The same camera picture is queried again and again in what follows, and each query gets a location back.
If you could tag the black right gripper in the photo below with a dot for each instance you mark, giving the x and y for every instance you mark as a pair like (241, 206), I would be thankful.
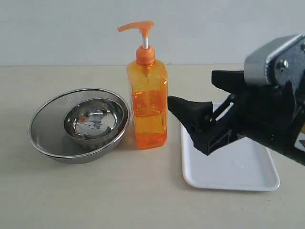
(273, 118)

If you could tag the orange pump soap bottle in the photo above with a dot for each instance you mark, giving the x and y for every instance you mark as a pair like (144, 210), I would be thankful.
(148, 81)

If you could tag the small stainless steel bowl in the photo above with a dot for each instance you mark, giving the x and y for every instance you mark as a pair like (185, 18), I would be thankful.
(95, 122)

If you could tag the white rectangular plastic tray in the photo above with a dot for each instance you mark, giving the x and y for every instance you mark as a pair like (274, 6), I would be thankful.
(243, 165)

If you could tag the steel mesh strainer basket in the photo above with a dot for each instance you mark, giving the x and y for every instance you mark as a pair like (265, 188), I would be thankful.
(47, 134)

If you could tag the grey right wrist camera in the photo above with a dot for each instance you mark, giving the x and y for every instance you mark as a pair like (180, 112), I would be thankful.
(277, 62)

